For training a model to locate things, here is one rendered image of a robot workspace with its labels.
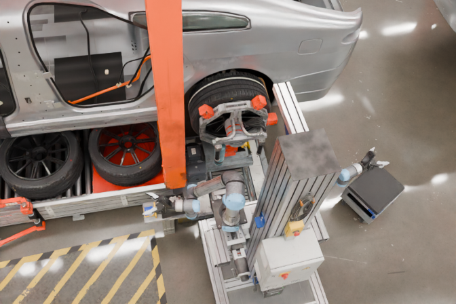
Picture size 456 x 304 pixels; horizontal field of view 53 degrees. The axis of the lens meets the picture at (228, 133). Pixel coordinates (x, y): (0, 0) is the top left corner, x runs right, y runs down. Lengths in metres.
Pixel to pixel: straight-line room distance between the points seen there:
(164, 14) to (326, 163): 1.03
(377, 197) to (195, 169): 1.60
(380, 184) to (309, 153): 2.10
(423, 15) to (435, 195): 2.49
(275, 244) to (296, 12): 1.55
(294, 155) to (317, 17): 1.37
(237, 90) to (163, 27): 1.34
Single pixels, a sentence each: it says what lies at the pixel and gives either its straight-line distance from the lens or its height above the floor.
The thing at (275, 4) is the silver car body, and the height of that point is 1.78.
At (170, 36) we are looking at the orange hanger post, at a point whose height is 2.27.
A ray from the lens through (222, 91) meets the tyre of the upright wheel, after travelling 3.46.
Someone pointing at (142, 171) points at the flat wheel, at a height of 0.50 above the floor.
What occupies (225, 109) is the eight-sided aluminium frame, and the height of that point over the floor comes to 1.12.
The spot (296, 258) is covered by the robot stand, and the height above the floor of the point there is 1.23.
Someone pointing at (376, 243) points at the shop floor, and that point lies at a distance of 4.44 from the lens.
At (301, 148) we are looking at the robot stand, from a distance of 2.24.
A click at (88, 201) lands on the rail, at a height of 0.34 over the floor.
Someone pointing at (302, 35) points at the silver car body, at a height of 1.59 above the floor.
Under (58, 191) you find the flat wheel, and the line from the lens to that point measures 4.07.
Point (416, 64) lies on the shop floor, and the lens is 5.77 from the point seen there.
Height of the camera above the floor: 3.92
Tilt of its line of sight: 58 degrees down
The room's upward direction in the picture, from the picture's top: 7 degrees clockwise
